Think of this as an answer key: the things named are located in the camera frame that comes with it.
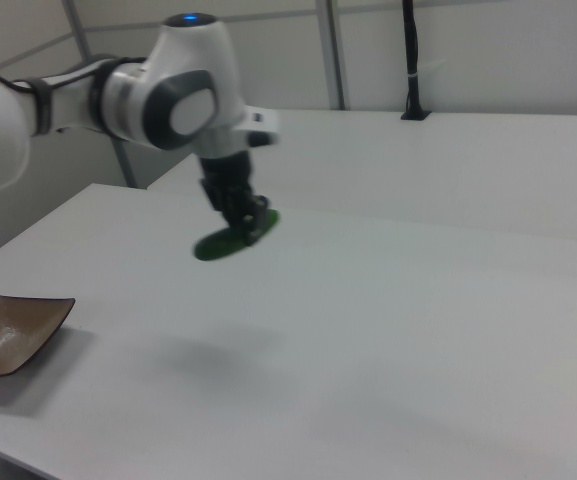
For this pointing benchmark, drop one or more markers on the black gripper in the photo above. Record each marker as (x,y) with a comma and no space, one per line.
(228,177)

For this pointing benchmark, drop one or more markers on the green cucumber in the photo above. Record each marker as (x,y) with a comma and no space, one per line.
(218,247)

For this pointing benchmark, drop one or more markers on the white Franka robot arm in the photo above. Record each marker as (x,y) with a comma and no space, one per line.
(178,85)

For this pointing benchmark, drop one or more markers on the square brown ceramic plate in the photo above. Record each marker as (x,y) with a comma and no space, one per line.
(13,335)

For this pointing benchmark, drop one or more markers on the black pole on clamp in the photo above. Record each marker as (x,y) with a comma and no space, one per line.
(413,60)

